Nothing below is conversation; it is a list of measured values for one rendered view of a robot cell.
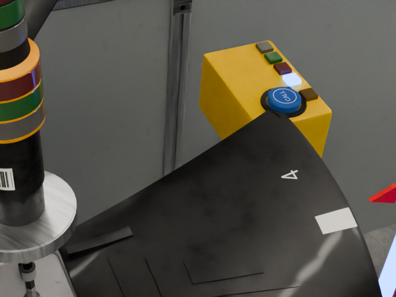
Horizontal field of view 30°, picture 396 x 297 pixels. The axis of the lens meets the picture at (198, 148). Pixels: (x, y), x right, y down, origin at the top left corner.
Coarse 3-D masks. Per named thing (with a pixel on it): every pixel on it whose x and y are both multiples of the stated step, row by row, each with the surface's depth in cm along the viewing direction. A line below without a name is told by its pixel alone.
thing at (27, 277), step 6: (24, 264) 48; (30, 264) 49; (24, 270) 49; (30, 270) 49; (36, 270) 49; (24, 276) 49; (30, 276) 49; (30, 282) 50; (30, 288) 50; (30, 294) 51; (36, 294) 51
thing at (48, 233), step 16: (48, 176) 47; (48, 192) 46; (64, 192) 46; (48, 208) 45; (64, 208) 45; (0, 224) 44; (32, 224) 44; (48, 224) 44; (64, 224) 44; (0, 240) 43; (16, 240) 43; (32, 240) 43; (48, 240) 43; (64, 240) 44; (0, 256) 43; (16, 256) 43; (32, 256) 43
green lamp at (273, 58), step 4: (272, 52) 94; (276, 52) 94; (264, 56) 94; (268, 56) 94; (272, 56) 94; (276, 56) 94; (268, 60) 94; (272, 60) 93; (276, 60) 93; (280, 60) 94
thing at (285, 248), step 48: (240, 144) 62; (288, 144) 62; (144, 192) 59; (192, 192) 59; (240, 192) 59; (288, 192) 60; (336, 192) 60; (96, 240) 55; (144, 240) 56; (192, 240) 56; (240, 240) 56; (288, 240) 57; (336, 240) 58; (96, 288) 52; (144, 288) 53; (192, 288) 53; (240, 288) 54; (288, 288) 55; (336, 288) 56
